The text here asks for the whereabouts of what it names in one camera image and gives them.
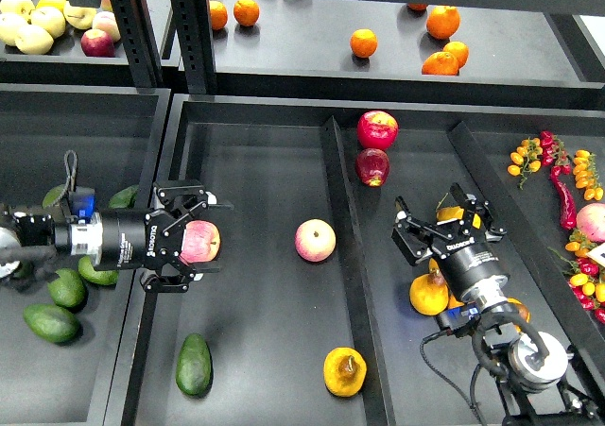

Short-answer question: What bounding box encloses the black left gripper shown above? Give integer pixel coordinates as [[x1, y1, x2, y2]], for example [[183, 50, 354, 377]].
[[96, 179, 234, 293]]

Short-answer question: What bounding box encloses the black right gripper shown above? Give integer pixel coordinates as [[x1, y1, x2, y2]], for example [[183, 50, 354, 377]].
[[391, 182, 510, 302]]

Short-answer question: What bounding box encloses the dark green avocado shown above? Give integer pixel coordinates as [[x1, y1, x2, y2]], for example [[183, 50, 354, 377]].
[[175, 333, 213, 396]]

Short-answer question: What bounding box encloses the yellow pear with stem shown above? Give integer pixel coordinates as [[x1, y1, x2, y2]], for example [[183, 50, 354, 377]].
[[323, 347, 367, 398]]

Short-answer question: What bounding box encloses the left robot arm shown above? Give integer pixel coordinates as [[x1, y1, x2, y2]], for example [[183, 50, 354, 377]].
[[1, 150, 233, 293]]

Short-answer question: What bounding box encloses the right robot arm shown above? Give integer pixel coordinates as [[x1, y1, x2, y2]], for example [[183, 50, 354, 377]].
[[391, 183, 604, 425]]

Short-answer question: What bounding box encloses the yellow pear upper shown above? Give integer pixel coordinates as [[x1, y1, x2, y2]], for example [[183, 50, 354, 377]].
[[436, 206, 482, 229]]

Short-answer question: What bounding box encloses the green avocado tray edge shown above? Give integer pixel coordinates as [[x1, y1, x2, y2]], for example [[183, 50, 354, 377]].
[[108, 184, 138, 209]]

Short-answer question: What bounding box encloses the yellow pear left cluster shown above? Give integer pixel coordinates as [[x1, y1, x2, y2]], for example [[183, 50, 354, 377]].
[[409, 273, 449, 316]]

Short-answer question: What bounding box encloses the yellow pear cluster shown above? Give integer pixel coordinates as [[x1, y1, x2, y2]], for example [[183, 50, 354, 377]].
[[508, 298, 530, 323], [409, 273, 449, 316]]

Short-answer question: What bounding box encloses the green avocado small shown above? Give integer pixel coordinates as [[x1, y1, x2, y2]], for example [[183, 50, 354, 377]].
[[78, 255, 119, 286]]

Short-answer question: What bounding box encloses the yellow pear right cluster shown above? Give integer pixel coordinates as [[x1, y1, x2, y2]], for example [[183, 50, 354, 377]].
[[508, 298, 530, 323]]

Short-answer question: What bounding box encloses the green avocado lower middle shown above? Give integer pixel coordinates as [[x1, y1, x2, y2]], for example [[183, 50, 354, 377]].
[[47, 268, 86, 309]]

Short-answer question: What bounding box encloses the green avocado top left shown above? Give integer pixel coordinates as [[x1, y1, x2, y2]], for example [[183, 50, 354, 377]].
[[42, 185, 70, 209]]

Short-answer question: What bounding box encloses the green avocado bottom left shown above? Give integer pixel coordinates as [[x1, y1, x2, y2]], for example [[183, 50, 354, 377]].
[[23, 303, 80, 344]]

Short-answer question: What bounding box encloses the pink apple left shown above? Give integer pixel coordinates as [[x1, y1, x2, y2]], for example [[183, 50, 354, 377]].
[[180, 220, 221, 264]]

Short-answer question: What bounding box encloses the pink apple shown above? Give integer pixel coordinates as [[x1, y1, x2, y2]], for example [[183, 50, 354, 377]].
[[295, 219, 336, 263], [180, 220, 221, 264]]

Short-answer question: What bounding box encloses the dark red apple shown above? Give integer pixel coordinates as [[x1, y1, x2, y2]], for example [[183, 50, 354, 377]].
[[355, 148, 390, 187]]

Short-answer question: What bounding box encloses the orange cherry tomato bunch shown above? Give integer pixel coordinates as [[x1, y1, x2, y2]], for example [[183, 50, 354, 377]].
[[507, 138, 543, 190]]

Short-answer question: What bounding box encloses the bright red apple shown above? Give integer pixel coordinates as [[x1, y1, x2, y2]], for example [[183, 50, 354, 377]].
[[356, 111, 399, 151]]

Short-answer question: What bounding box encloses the black left tray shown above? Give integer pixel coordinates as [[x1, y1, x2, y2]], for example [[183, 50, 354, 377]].
[[1, 84, 170, 425]]

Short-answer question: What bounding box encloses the red chili pepper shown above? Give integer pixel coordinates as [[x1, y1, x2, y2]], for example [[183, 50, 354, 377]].
[[549, 165, 577, 230]]

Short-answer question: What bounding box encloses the red cherry tomato bunch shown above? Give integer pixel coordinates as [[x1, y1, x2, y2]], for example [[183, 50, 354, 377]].
[[539, 130, 572, 175]]

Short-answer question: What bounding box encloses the pink apple centre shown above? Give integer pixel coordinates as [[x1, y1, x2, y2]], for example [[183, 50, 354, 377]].
[[295, 219, 336, 263]]

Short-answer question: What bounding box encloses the pink peach right edge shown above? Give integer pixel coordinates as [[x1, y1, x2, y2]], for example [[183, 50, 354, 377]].
[[577, 203, 605, 243]]

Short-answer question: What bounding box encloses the orange tomato bunch right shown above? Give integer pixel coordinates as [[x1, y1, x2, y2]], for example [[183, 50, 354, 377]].
[[572, 149, 604, 201]]

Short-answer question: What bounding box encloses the mixed cherry tomatoes lower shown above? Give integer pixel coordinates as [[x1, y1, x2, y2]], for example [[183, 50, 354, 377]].
[[550, 229, 604, 325]]

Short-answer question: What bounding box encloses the black divided centre tray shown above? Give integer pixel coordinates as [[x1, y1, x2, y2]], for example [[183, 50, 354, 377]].
[[118, 94, 604, 425]]

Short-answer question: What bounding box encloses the orange on shelf front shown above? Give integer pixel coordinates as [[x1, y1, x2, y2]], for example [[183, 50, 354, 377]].
[[422, 51, 459, 76]]

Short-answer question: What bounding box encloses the orange on shelf right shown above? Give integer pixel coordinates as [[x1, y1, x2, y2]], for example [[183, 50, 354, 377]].
[[443, 41, 470, 69]]

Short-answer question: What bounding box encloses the orange on shelf centre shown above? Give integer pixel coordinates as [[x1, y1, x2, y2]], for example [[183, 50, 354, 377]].
[[350, 28, 378, 59]]

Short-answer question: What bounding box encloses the large orange on shelf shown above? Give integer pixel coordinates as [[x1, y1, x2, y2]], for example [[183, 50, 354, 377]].
[[425, 6, 461, 40]]

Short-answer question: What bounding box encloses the red apple on shelf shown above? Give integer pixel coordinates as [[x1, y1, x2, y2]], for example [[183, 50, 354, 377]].
[[80, 29, 115, 58]]

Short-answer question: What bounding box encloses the orange on shelf left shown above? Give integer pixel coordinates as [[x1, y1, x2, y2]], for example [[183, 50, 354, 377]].
[[209, 0, 229, 31]]

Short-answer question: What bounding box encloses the pink peach on shelf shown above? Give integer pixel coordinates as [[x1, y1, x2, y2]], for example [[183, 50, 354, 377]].
[[92, 11, 121, 43]]

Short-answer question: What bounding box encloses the yellow apple with stem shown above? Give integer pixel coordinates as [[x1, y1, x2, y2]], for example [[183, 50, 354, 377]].
[[62, 1, 97, 30]]

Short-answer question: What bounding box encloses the yellow apple front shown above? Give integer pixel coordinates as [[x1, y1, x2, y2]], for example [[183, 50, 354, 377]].
[[15, 25, 54, 55]]

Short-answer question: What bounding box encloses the black shelf post right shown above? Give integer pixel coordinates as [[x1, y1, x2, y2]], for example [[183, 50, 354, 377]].
[[170, 0, 217, 95]]

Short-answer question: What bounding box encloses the black shelf post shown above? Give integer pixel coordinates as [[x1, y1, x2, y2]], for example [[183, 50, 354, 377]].
[[110, 0, 158, 88], [170, 0, 217, 95]]

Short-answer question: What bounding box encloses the black shelf post left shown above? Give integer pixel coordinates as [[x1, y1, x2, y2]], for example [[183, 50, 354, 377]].
[[110, 0, 158, 88]]

